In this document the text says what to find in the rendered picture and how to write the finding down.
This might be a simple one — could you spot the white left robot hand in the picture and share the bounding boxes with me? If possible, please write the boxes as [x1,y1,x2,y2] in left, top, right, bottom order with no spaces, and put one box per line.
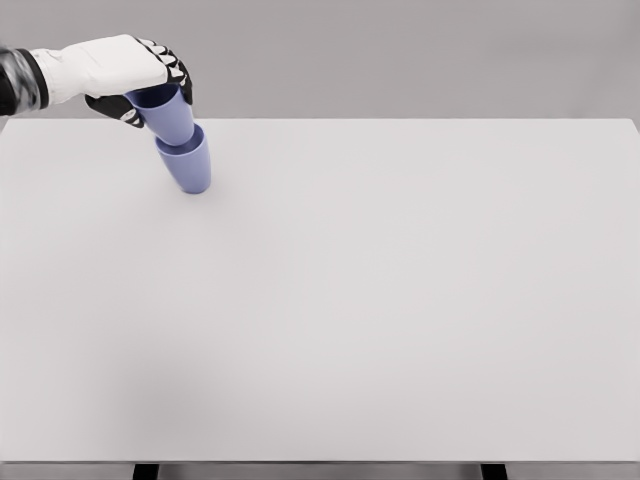
[60,33,195,130]

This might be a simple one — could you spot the blue plastic cup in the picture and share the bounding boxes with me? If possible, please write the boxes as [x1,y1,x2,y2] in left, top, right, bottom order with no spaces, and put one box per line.
[154,122,213,196]
[123,83,197,147]

